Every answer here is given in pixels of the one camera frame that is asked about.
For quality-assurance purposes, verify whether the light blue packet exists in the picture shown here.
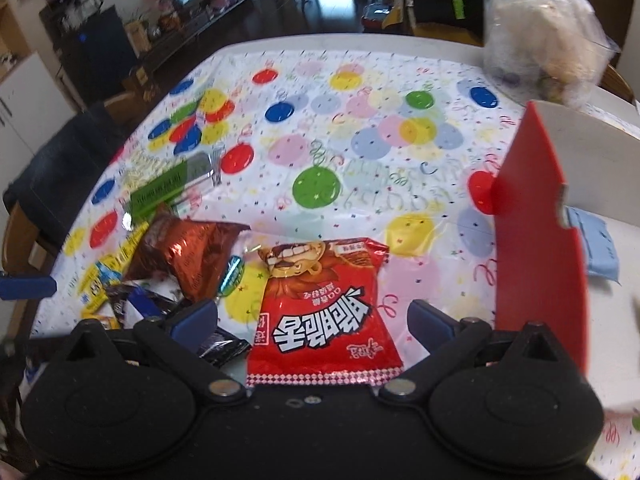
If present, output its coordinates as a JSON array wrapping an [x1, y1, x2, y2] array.
[[564, 206, 622, 282]]

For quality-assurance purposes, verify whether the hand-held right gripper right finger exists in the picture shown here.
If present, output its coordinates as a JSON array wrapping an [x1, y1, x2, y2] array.
[[377, 299, 561, 406]]

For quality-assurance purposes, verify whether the balloon print tablecloth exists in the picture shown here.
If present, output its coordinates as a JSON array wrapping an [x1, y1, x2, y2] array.
[[30, 47, 640, 480]]

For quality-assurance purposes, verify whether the yellow cloth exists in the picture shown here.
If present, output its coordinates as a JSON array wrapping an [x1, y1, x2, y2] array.
[[382, 2, 413, 31]]

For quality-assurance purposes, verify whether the dark denim cloth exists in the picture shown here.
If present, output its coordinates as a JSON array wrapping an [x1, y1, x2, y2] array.
[[2, 102, 131, 251]]

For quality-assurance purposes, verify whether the black cabinet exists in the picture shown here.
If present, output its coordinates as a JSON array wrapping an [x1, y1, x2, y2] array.
[[40, 0, 138, 111]]

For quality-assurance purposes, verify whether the clear plastic bag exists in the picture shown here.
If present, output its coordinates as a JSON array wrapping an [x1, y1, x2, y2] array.
[[482, 0, 621, 108]]

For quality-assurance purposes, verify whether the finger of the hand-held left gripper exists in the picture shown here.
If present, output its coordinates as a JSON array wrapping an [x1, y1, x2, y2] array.
[[0, 272, 57, 302]]

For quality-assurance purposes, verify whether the red cardboard box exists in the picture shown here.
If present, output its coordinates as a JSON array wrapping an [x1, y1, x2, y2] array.
[[492, 100, 640, 376]]

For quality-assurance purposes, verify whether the black snack packet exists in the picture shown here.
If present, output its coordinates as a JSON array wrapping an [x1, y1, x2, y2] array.
[[197, 326, 253, 368]]

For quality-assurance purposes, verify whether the low shelf with toys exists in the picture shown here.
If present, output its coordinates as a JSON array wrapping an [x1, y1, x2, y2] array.
[[135, 0, 261, 76]]

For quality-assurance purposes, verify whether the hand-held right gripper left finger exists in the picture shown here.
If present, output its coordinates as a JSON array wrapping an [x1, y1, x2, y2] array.
[[65, 299, 248, 406]]

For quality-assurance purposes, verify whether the green foil snack packet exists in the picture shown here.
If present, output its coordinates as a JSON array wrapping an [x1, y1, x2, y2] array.
[[122, 151, 223, 223]]

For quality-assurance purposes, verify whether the red snack bag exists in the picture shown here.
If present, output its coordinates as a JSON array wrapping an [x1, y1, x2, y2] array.
[[244, 237, 405, 388]]

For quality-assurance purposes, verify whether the blue foil candy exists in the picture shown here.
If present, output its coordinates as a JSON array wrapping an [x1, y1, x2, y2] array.
[[217, 255, 246, 296]]

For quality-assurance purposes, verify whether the wooden chair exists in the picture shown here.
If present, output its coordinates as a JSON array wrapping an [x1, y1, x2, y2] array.
[[599, 64, 636, 105], [0, 200, 61, 341]]

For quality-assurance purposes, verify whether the white cabinet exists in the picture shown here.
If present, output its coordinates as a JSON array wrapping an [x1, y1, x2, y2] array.
[[0, 52, 76, 196]]

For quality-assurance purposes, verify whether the yellow snack packet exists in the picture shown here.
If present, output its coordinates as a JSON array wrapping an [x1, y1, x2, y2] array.
[[75, 222, 151, 318]]

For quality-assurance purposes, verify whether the copper foil snack bag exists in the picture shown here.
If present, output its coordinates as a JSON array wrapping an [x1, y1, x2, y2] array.
[[122, 205, 251, 306]]

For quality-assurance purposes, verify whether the black white snack wrapper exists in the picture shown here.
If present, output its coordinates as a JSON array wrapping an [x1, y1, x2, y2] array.
[[106, 280, 182, 330]]

